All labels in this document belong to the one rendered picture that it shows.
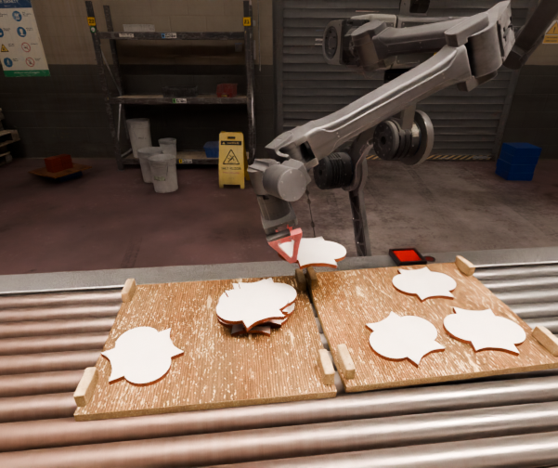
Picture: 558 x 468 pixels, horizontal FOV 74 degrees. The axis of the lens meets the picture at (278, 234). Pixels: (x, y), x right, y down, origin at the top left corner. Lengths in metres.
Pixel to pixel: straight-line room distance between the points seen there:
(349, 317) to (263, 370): 0.22
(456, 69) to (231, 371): 0.66
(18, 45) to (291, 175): 5.81
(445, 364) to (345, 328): 0.19
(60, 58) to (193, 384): 5.60
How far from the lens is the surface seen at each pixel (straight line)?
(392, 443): 0.66
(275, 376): 0.67
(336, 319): 0.79
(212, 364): 0.70
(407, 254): 1.08
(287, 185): 0.63
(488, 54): 0.81
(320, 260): 0.76
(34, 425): 0.74
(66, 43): 5.98
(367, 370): 0.70
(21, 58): 6.29
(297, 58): 5.27
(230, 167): 4.27
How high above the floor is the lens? 1.43
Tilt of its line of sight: 27 degrees down
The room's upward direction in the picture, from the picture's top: straight up
